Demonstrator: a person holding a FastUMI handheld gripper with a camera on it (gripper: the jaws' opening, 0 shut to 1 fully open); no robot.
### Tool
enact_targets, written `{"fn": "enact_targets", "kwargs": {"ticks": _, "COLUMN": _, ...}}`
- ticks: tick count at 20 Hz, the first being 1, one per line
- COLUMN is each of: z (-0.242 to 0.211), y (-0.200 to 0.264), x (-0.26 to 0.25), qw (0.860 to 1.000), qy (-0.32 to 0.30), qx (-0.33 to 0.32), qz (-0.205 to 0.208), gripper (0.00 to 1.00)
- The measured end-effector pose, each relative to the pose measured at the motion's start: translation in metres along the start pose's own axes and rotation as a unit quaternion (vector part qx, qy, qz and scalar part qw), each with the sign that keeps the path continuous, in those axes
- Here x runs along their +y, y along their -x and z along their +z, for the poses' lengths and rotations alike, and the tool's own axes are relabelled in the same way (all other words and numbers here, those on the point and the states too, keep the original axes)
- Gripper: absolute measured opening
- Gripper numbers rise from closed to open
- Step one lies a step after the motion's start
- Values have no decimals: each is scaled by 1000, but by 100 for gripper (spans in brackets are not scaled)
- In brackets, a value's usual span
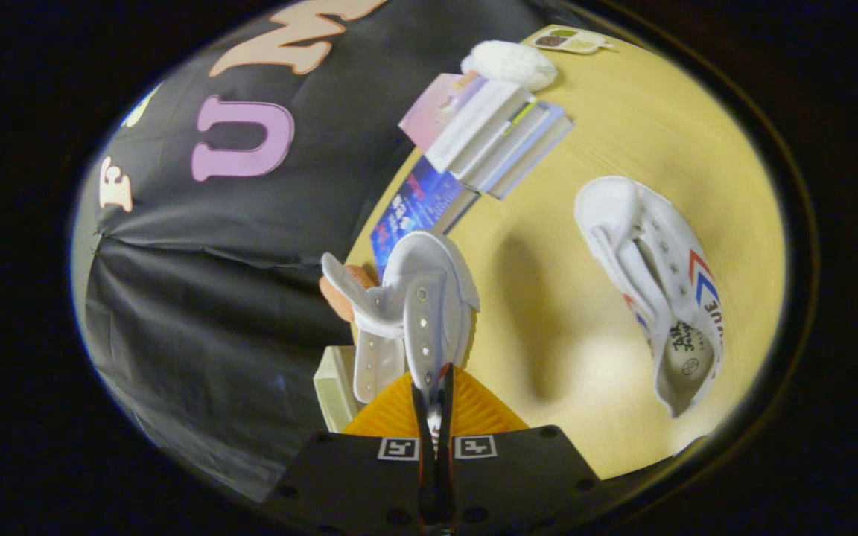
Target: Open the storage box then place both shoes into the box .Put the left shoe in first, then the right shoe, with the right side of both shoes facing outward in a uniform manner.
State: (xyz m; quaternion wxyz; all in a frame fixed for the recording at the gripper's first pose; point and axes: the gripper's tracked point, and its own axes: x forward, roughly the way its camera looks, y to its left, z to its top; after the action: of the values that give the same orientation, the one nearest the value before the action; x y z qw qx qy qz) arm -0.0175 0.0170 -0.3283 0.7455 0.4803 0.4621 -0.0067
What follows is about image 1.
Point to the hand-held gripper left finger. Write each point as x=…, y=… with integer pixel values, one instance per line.
x=426, y=484

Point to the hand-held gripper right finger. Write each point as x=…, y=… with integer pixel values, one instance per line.
x=445, y=476

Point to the cream storage box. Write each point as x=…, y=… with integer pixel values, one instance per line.
x=334, y=387

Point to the white canvas shoe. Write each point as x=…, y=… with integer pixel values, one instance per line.
x=429, y=275
x=623, y=216

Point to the orange round object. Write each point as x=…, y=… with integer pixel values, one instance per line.
x=343, y=294

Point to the blue cover book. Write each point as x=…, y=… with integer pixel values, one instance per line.
x=418, y=208

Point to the black backdrop cloth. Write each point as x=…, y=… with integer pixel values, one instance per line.
x=198, y=335

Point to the grey blue book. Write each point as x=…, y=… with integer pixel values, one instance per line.
x=526, y=152

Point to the pink cover thick book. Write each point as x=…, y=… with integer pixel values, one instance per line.
x=440, y=108

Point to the white fluffy plush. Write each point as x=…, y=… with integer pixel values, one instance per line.
x=511, y=65

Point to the small compartment tray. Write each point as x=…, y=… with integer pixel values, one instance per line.
x=570, y=41

